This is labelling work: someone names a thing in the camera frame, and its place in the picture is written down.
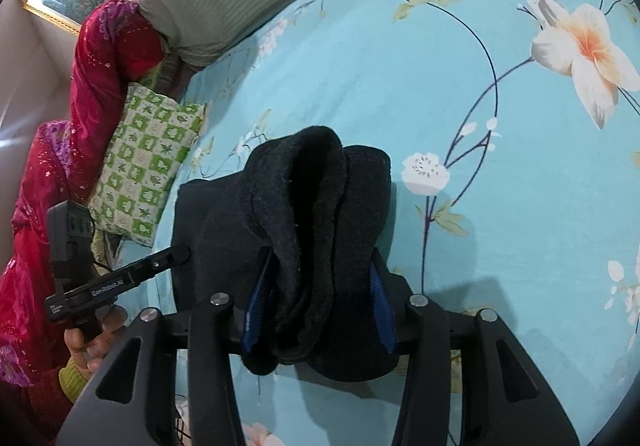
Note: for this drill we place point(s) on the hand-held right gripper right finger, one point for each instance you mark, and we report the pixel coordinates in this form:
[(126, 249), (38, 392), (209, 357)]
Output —
[(382, 313)]

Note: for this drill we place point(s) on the person's left forearm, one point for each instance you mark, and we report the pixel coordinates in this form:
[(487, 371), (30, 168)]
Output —
[(72, 378)]

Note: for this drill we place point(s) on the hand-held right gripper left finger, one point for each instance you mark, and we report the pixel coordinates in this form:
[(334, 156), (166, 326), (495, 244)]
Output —
[(252, 313)]

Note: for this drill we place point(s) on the black pants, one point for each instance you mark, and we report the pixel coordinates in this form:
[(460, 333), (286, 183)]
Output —
[(310, 226)]

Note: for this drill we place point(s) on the green patterned pillow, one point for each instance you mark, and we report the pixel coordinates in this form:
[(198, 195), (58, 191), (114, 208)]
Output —
[(145, 161)]

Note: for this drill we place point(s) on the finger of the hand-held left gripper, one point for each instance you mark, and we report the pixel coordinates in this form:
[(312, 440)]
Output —
[(155, 265)]

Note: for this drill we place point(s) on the red sequined cloth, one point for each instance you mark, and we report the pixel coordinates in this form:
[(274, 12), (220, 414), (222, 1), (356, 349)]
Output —
[(95, 101)]

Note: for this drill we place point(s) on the person's left hand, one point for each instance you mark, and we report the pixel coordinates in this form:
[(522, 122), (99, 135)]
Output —
[(100, 348)]

